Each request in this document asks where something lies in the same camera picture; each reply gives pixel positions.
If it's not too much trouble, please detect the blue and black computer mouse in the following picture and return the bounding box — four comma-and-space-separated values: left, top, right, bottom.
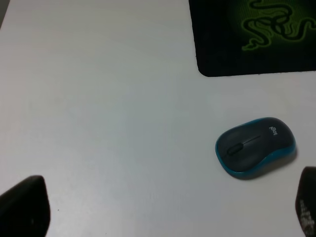
215, 117, 296, 178

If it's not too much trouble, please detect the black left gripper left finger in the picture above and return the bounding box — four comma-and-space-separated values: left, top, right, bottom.
0, 175, 50, 237

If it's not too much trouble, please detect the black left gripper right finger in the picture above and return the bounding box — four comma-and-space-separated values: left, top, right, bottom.
295, 166, 316, 237

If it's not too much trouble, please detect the black green mouse pad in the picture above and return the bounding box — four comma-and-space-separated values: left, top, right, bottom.
189, 0, 316, 77

